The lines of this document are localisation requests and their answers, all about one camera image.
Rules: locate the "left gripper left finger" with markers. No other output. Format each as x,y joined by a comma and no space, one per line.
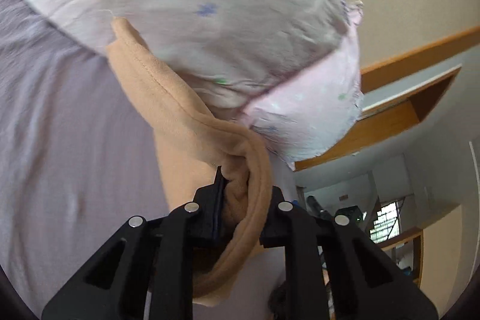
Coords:
210,199

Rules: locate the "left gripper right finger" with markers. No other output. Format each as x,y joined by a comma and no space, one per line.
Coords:
278,229

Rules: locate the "tan shirt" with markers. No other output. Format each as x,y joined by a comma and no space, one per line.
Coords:
191,144

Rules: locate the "window with curtain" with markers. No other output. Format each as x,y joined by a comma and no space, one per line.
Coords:
386,225

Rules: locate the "tree print pillow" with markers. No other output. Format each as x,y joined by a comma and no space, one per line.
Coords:
307,115

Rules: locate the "grey bed sheet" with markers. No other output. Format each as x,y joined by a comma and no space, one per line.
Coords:
76,159

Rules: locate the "wooden door frame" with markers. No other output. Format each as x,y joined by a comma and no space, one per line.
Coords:
395,115

